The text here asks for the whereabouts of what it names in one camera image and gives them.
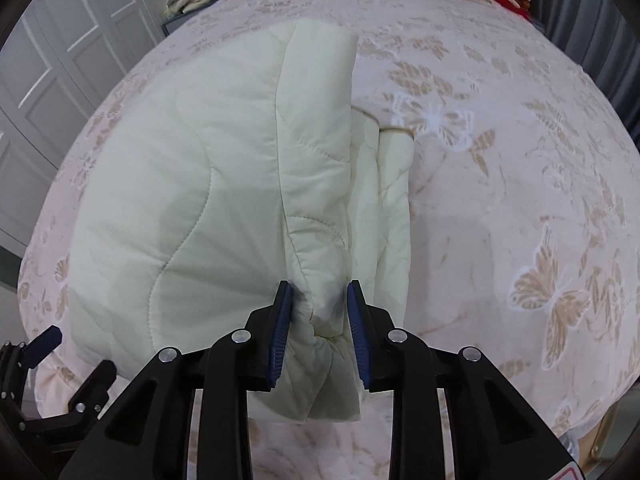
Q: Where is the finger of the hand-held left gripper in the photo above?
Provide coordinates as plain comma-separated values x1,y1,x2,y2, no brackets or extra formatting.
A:
22,325,63,368
50,359,118,423

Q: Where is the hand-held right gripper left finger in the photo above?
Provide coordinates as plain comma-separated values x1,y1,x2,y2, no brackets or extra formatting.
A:
59,280,293,480

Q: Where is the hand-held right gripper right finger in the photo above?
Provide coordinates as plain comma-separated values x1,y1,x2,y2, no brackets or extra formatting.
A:
346,280,588,480

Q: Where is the cream quilted garment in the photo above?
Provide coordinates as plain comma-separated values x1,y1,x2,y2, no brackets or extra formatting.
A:
66,17,416,423

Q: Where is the pink floral bedspread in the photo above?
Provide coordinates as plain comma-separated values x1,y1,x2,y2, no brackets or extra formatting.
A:
17,0,640,436

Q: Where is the white panelled wardrobe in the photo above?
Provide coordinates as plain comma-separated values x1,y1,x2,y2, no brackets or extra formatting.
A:
0,0,178,261

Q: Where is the blue nightstand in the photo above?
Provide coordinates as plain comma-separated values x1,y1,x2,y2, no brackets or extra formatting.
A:
161,12,193,36

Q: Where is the grey curtain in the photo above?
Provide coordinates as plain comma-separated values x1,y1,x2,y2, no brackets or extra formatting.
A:
530,0,640,141

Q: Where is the wooden bed frame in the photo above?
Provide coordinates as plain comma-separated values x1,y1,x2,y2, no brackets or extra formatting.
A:
565,400,621,461

